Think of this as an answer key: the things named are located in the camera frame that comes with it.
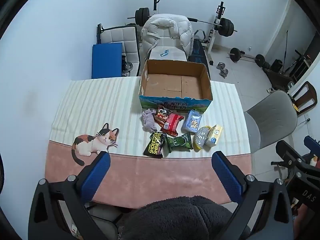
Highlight white barbell rack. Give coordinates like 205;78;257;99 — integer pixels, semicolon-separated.
152;0;225;54

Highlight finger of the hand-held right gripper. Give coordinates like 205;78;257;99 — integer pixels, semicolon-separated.
304;135;320;155
271;140;304;173

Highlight dark fleece clothing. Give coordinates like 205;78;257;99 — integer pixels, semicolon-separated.
120;196;251;240

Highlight green snack packet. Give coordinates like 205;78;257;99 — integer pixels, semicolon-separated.
164;133;192;153

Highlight chrome weight plates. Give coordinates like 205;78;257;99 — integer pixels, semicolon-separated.
121;60;137;77

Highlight red snack packet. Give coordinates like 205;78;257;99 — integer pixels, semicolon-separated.
160;113;185;137

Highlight black bag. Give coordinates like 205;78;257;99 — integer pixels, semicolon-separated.
271;59;283;73

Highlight white puffer jacket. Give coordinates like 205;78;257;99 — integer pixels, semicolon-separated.
140;14;195;55

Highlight purple cloth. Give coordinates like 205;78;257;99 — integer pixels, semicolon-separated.
142;108;158;133

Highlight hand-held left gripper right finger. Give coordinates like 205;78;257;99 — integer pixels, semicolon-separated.
211;151;294;240

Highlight brown wooden chair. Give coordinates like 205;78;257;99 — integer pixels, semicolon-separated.
291;81;318;116

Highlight light blue tissue packet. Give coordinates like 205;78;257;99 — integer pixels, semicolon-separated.
181;109;202;133

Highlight silver scourer packet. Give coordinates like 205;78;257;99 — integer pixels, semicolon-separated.
194;125;212;152

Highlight black shoe wipes packet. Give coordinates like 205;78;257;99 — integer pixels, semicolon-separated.
143;132;167;158

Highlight blue board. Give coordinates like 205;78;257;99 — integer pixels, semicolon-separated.
91;42;123;79

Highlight yellow tissue packet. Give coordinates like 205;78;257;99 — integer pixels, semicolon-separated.
204;124;223;147

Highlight cardboard box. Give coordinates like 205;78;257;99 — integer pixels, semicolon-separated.
139;59;213;113

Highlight white quilted chair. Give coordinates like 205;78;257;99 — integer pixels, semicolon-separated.
97;24;141;76

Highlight panda print snack packet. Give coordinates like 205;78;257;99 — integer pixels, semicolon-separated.
154;106;170;128

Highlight short barbell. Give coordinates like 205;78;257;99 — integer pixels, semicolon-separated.
228;47;266;67

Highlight grey chair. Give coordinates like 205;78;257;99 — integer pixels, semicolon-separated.
244;90;298;154

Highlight white padded chair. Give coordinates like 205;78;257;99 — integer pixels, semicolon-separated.
144;34;188;62

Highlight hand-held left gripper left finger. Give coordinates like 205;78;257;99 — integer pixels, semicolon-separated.
28;151;118;240

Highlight black weight bench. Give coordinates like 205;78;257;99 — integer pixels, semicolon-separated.
189;29;213;80

